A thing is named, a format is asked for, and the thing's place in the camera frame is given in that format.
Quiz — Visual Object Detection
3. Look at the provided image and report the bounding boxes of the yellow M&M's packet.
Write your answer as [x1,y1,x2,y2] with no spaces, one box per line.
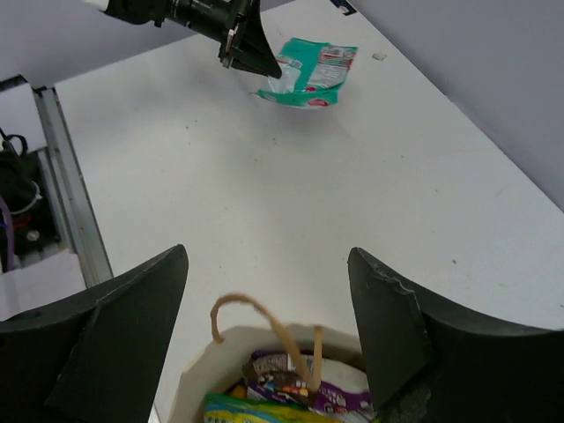
[230,385,247,399]

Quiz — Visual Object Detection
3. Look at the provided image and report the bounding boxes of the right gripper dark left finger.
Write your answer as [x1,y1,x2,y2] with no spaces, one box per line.
[1,245,189,422]

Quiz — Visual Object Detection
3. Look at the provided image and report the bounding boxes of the brown paper bag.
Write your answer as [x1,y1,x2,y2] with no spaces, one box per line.
[168,293,378,422]

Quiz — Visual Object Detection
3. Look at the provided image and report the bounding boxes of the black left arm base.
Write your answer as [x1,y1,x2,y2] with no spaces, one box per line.
[1,131,61,272]

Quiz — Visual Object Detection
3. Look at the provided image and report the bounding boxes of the purple Fox's candy bag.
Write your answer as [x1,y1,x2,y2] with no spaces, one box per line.
[250,351,376,422]

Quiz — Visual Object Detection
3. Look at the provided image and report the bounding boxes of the brown M&M's packet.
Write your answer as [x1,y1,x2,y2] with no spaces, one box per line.
[242,352,323,412]

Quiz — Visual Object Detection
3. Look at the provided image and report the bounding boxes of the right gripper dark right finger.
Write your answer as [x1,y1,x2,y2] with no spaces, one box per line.
[348,248,563,422]

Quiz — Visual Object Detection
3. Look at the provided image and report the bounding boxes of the teal tissue packet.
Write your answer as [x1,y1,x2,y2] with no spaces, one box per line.
[256,38,358,108]

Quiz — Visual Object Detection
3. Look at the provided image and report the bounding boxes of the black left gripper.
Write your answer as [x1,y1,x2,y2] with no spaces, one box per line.
[219,1,282,79]

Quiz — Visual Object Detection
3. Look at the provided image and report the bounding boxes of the aluminium table frame rail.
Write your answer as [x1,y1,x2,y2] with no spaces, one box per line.
[33,87,113,287]

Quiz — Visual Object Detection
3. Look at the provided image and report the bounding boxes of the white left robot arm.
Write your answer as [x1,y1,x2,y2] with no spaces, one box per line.
[90,0,282,79]

